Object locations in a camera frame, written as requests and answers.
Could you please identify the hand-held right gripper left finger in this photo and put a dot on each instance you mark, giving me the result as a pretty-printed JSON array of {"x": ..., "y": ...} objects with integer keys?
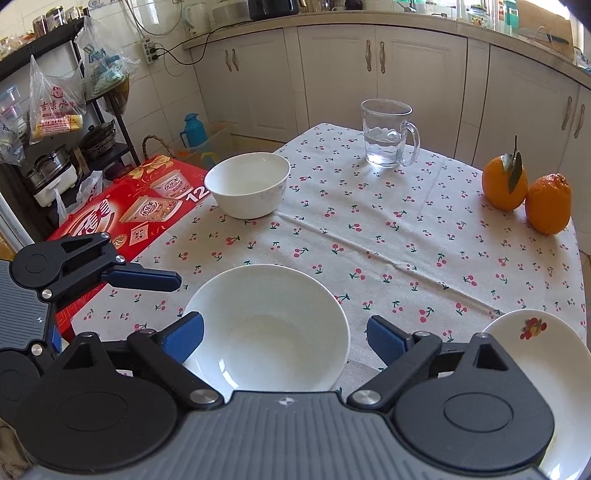
[{"x": 187, "y": 337}]

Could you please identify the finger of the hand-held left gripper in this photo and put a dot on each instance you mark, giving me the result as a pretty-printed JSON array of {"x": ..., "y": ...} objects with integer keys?
[
  {"x": 44, "y": 357},
  {"x": 143, "y": 279}
]

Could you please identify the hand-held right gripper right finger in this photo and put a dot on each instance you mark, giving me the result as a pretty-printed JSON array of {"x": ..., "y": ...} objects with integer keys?
[{"x": 385, "y": 339}]

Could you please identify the white ceramic bowl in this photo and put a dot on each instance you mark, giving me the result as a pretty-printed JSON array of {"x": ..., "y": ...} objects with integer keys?
[
  {"x": 247, "y": 184},
  {"x": 268, "y": 332}
]

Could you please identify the white fruit-print plate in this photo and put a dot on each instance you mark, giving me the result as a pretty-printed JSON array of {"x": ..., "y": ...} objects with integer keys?
[{"x": 549, "y": 369}]

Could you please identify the red printed carton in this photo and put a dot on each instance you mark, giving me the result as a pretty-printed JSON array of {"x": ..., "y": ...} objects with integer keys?
[{"x": 129, "y": 203}]

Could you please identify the white plastic bag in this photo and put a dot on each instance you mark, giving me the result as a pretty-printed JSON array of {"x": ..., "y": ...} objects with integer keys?
[{"x": 90, "y": 184}]

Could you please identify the cherry-print tablecloth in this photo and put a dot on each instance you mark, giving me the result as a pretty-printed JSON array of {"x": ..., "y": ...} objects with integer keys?
[{"x": 392, "y": 230}]

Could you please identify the wicker basket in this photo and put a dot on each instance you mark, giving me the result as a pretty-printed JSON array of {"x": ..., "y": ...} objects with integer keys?
[{"x": 159, "y": 138}]

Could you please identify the steel steamer pot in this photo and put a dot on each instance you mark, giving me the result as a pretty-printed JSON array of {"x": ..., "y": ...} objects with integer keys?
[{"x": 48, "y": 173}]

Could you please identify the black cooking pot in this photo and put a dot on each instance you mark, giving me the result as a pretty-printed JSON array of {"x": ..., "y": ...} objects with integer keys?
[{"x": 98, "y": 138}]

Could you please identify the teal thermos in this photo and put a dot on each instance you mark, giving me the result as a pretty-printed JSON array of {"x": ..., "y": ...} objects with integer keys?
[{"x": 194, "y": 131}]

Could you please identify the clear plastic bin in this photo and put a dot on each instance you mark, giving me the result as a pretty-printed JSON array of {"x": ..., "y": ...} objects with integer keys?
[{"x": 219, "y": 136}]

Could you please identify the clear plastic bag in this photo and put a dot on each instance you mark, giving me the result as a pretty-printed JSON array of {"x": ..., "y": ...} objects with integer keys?
[{"x": 9, "y": 138}]

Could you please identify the orange with green leaf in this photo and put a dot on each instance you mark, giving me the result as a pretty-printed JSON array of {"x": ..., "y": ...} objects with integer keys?
[{"x": 501, "y": 184}]

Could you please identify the red-print plastic bag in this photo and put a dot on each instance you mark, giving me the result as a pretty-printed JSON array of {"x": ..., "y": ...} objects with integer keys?
[{"x": 53, "y": 106}]

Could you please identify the clear glass mug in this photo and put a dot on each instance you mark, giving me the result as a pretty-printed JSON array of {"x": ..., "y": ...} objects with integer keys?
[{"x": 390, "y": 134}]

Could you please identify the orange without leaf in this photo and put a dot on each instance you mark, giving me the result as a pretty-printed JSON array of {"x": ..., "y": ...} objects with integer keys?
[{"x": 548, "y": 203}]

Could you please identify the blue-print plastic bag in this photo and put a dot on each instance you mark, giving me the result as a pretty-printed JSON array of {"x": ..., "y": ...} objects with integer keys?
[{"x": 104, "y": 60}]

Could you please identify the white power strip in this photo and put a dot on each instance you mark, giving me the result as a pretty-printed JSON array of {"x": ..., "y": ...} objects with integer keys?
[{"x": 148, "y": 50}]

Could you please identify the black shelf rack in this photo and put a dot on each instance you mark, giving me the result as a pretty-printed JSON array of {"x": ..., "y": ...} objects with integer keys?
[{"x": 51, "y": 39}]

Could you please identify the white kitchen cabinets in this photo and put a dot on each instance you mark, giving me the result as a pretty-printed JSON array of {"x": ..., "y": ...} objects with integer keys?
[{"x": 332, "y": 78}]

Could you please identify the white electric kettle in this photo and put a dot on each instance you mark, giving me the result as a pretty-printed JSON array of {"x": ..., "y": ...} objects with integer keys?
[{"x": 194, "y": 16}]

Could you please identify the white lidded pot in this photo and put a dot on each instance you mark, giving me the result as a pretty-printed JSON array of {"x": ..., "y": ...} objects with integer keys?
[{"x": 228, "y": 13}]

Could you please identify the black countertop appliance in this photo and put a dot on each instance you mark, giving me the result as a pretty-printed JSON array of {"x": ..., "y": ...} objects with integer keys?
[{"x": 272, "y": 8}]

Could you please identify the kitchen countertop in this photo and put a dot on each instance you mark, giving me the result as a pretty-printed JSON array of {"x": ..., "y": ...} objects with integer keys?
[{"x": 369, "y": 18}]

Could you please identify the kitchen knife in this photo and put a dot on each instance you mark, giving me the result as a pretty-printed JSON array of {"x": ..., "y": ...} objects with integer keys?
[{"x": 551, "y": 39}]

